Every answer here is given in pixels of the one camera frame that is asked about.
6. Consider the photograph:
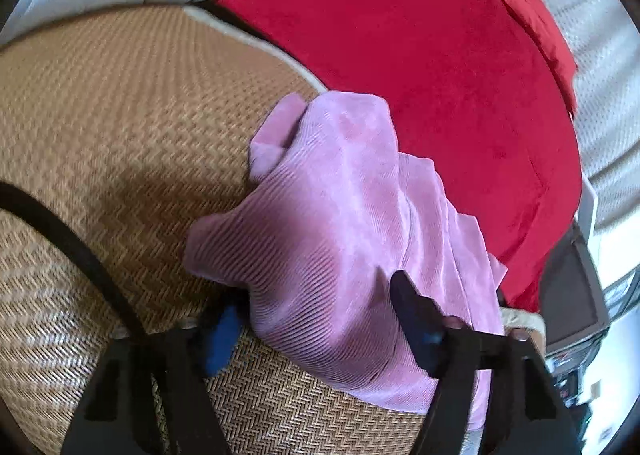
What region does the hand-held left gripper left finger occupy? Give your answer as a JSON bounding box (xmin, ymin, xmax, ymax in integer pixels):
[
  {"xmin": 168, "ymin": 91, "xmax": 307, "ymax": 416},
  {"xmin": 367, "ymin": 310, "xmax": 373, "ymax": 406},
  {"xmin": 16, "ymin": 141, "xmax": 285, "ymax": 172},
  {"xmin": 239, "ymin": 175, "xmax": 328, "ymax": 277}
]
[{"xmin": 62, "ymin": 302, "xmax": 247, "ymax": 455}]

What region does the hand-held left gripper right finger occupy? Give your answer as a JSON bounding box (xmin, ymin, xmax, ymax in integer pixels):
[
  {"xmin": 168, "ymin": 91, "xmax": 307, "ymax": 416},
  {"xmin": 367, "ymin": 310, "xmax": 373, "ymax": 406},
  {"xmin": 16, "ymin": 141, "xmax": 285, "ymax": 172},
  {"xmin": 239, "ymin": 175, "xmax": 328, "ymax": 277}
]
[{"xmin": 389, "ymin": 270, "xmax": 583, "ymax": 455}]

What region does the pink zip jacket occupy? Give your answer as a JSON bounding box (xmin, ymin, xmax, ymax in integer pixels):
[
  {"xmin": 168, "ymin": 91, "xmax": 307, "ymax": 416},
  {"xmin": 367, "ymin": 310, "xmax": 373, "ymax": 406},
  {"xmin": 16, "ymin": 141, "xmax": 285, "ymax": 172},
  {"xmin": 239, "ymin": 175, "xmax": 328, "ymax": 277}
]
[{"xmin": 182, "ymin": 91, "xmax": 508, "ymax": 428}]

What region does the brown wooden crib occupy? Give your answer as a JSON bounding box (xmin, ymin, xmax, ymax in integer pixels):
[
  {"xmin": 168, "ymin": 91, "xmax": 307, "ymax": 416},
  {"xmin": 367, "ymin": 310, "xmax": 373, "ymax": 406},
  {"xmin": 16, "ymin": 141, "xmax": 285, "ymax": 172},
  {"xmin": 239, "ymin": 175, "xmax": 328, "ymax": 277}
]
[{"xmin": 540, "ymin": 222, "xmax": 611, "ymax": 351}]

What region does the white board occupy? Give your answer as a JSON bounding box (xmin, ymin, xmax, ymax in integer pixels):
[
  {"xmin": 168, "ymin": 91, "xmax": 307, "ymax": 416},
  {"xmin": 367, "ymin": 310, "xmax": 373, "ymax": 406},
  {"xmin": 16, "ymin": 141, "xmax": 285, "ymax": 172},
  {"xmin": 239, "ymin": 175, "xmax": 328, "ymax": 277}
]
[{"xmin": 575, "ymin": 180, "xmax": 599, "ymax": 236}]

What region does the woven rattan mat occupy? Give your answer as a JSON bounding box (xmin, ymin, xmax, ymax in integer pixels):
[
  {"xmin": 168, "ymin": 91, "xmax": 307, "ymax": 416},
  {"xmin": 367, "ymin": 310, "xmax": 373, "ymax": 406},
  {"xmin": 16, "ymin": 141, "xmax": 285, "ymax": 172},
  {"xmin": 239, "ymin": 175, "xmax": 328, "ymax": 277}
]
[{"xmin": 0, "ymin": 2, "xmax": 546, "ymax": 455}]

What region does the red blanket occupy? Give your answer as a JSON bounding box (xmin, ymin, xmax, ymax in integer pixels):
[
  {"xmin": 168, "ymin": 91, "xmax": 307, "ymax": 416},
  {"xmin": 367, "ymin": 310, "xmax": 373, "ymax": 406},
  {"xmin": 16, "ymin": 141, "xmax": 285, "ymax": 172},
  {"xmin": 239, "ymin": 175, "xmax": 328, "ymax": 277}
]
[{"xmin": 215, "ymin": 0, "xmax": 583, "ymax": 313}]

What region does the beige dotted curtain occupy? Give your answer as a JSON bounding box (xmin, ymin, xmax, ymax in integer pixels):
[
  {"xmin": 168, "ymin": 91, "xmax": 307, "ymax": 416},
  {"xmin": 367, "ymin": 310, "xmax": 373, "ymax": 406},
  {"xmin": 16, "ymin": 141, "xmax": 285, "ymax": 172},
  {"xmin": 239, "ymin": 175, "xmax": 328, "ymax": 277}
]
[{"xmin": 445, "ymin": 0, "xmax": 640, "ymax": 231}]

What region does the red pillow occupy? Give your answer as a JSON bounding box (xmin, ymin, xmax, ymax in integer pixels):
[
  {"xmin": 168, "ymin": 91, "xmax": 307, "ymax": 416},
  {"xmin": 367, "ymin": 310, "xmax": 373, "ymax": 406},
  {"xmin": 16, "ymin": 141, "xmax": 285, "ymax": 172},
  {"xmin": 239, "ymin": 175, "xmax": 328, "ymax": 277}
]
[{"xmin": 495, "ymin": 0, "xmax": 580, "ymax": 113}]

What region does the black cable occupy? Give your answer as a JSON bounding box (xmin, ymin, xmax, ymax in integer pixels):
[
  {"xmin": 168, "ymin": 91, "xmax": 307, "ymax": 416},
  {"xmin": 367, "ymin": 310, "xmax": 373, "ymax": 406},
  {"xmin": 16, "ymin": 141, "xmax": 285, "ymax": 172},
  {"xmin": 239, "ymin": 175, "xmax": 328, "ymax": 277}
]
[{"xmin": 0, "ymin": 181, "xmax": 151, "ymax": 341}]

